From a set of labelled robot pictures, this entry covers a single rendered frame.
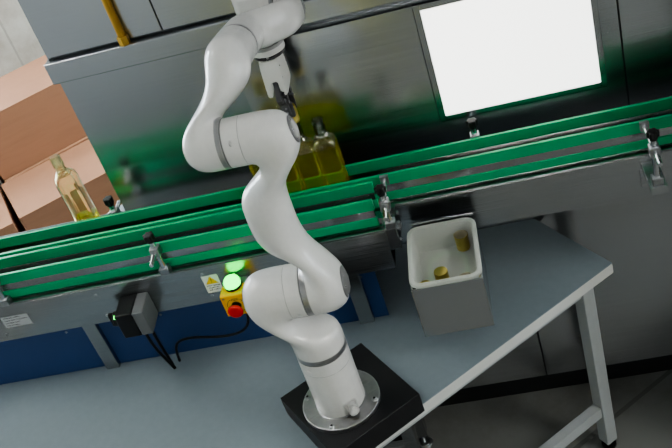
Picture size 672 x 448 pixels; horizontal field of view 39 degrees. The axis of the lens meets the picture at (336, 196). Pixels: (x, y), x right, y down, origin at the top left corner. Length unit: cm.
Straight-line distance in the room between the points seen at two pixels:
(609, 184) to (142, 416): 134
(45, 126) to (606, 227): 272
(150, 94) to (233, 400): 83
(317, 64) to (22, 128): 238
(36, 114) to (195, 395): 227
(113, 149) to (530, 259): 117
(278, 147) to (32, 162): 292
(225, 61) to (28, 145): 284
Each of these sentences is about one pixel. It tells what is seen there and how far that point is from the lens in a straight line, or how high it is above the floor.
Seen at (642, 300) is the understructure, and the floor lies 36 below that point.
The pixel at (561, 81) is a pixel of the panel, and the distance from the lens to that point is 251.
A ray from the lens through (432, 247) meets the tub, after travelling 245.
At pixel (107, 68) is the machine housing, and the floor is 152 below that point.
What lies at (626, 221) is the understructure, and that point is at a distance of 284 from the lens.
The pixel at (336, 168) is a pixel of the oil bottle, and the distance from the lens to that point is 242.
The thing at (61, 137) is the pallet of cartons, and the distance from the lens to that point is 465.
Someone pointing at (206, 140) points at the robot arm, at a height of 160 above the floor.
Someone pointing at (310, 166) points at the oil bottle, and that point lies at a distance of 242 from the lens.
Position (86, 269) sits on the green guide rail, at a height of 110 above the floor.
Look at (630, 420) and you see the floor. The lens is 321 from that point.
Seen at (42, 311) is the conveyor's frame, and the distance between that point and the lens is 271.
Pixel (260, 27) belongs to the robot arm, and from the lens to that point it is 207.
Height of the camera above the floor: 250
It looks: 35 degrees down
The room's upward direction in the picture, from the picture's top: 19 degrees counter-clockwise
